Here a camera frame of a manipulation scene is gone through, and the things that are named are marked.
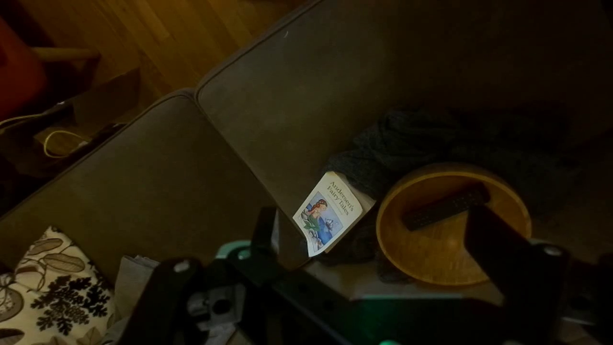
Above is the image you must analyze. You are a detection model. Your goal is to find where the plain grey pillow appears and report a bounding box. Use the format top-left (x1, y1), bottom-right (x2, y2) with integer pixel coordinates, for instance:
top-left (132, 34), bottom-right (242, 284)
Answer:
top-left (113, 253), bottom-right (161, 341)

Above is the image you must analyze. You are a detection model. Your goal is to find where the aluminium frame robot table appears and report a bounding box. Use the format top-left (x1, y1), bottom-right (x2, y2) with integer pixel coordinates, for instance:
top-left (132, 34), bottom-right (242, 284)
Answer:
top-left (184, 203), bottom-right (613, 345)

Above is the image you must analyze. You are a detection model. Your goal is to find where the white coiled cable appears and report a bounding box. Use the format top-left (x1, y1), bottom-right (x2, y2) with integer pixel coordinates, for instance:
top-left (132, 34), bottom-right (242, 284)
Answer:
top-left (41, 128), bottom-right (92, 159)

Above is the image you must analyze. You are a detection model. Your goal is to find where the leaf patterned white pillow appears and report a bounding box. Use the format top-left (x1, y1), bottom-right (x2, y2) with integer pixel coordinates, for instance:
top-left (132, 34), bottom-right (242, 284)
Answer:
top-left (0, 224), bottom-right (117, 345)

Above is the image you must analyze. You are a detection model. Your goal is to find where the brown wooden bowl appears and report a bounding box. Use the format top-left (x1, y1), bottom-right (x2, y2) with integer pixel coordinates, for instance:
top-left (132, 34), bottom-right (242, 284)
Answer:
top-left (374, 161), bottom-right (535, 287)

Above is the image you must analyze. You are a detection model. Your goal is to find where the black bar-shaped object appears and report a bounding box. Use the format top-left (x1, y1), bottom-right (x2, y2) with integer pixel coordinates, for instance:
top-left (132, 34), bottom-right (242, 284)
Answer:
top-left (401, 180), bottom-right (493, 234)

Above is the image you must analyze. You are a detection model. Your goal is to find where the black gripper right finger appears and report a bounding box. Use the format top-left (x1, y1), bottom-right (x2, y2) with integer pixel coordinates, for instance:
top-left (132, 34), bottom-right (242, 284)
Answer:
top-left (464, 203), bottom-right (571, 345)

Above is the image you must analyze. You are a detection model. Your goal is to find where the dark fuzzy blanket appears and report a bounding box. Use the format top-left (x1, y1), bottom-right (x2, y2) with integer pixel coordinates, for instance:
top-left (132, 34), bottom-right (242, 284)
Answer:
top-left (324, 103), bottom-right (571, 193)

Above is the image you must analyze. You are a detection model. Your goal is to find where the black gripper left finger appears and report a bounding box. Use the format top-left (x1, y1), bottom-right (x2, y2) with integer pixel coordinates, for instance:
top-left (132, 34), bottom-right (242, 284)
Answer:
top-left (121, 257), bottom-right (207, 345)

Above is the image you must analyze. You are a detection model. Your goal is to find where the brown fabric couch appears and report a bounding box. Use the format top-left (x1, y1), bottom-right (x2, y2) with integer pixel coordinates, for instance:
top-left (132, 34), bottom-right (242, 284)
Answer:
top-left (0, 0), bottom-right (613, 345)

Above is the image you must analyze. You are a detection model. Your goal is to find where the white illustrated book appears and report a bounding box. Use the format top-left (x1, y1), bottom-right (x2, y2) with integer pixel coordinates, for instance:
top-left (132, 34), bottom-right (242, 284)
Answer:
top-left (291, 169), bottom-right (378, 259)

